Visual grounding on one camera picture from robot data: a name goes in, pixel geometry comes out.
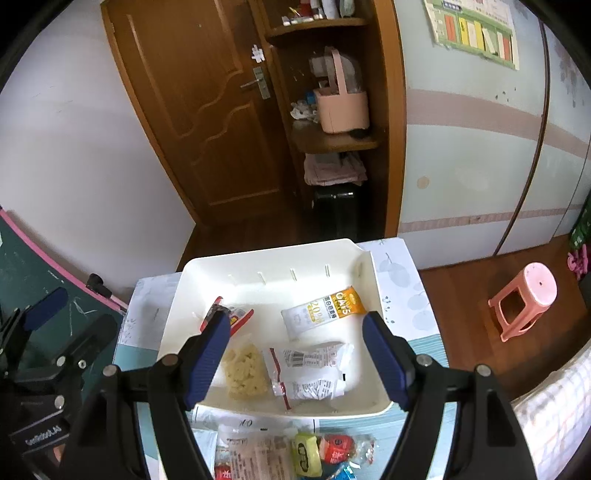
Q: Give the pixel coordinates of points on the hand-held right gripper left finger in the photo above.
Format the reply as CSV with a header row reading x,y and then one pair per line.
x,y
207,364

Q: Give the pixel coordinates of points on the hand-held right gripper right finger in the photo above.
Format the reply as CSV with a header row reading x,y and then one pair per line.
x,y
387,369

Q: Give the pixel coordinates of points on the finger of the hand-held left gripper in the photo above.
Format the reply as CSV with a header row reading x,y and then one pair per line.
x,y
46,307
90,339

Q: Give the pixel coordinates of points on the red and clear snack packet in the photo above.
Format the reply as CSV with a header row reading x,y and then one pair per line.
x,y
339,447

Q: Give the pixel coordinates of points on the white plastic bin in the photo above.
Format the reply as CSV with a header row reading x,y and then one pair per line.
x,y
277,286

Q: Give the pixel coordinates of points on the yellow-green snack packet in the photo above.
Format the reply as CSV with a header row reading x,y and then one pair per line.
x,y
307,454

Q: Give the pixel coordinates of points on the clear bag of yellow snacks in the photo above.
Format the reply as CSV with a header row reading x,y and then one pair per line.
x,y
244,374

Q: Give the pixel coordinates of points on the white printed snack packet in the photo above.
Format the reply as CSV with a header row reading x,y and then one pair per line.
x,y
309,374

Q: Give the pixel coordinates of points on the white and orange snack packet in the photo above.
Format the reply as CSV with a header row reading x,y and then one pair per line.
x,y
318,311

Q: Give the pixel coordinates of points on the large clear snack packet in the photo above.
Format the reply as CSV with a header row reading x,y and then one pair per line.
x,y
251,454

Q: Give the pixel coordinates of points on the blue snack packet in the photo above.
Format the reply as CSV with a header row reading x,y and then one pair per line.
x,y
344,473

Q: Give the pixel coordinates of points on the black suitcase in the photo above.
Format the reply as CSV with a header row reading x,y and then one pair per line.
x,y
339,212

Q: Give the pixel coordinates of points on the pink plastic stool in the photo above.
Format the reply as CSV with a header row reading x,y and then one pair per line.
x,y
535,286

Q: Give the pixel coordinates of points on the white checked blanket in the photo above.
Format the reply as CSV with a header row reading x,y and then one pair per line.
x,y
558,415

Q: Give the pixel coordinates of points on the folded pink cloths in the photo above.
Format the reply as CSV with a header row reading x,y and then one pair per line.
x,y
332,168

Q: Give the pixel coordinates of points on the brown wooden shelf unit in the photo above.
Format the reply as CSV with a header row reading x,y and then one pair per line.
x,y
388,138

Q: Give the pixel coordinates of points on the brown wooden door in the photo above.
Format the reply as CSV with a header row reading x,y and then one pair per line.
x,y
184,115

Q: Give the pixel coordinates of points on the green bag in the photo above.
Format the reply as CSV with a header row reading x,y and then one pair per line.
x,y
581,233

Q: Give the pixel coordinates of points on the group of small bottles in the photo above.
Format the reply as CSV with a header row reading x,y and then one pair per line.
x,y
318,9

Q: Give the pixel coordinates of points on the green chalkboard with pink frame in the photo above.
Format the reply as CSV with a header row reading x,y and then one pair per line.
x,y
27,263

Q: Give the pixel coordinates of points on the wall poster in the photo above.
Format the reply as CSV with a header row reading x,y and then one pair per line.
x,y
475,27

